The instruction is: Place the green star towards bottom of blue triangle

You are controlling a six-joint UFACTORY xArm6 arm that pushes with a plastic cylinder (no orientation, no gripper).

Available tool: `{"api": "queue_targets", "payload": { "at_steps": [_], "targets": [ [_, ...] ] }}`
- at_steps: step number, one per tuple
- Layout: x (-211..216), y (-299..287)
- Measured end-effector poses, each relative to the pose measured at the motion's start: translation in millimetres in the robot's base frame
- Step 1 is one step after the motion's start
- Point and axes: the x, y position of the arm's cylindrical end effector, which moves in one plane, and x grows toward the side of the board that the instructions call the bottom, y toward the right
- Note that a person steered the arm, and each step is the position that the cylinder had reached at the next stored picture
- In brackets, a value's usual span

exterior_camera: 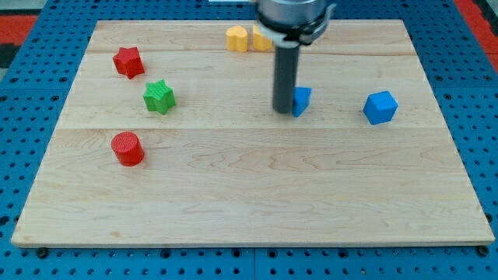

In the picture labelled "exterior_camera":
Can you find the green star block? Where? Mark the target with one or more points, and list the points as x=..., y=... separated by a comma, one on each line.
x=159, y=97

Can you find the red star block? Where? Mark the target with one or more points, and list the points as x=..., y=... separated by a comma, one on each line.
x=128, y=62

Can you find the blue cube block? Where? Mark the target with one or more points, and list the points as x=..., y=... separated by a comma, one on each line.
x=380, y=107

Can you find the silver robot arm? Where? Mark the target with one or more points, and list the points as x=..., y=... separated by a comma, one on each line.
x=291, y=23

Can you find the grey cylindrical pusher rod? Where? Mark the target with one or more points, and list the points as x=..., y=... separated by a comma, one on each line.
x=284, y=79

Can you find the wooden board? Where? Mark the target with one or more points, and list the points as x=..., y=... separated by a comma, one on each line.
x=223, y=169

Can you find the blue triangle block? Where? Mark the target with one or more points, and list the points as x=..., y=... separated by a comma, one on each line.
x=301, y=100

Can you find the yellow block behind arm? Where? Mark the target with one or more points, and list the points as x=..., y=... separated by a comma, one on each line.
x=260, y=42

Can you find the red cylinder block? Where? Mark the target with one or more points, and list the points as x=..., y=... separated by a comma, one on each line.
x=127, y=148

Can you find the yellow heart block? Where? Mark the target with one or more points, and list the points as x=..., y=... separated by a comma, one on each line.
x=236, y=39

